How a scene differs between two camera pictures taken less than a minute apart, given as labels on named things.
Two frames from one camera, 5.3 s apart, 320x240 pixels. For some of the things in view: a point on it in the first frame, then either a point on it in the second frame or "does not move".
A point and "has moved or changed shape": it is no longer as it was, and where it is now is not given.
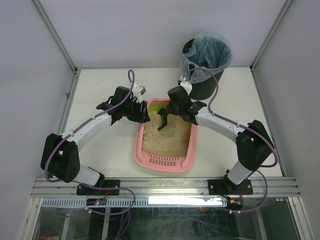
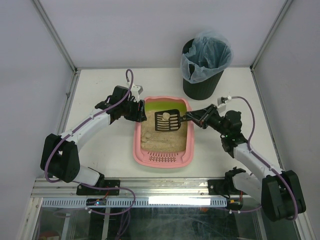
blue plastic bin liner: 213,52 does not move
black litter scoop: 163,114 has moved or changed shape
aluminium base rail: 165,187 does not move
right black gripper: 171,109 → 202,117
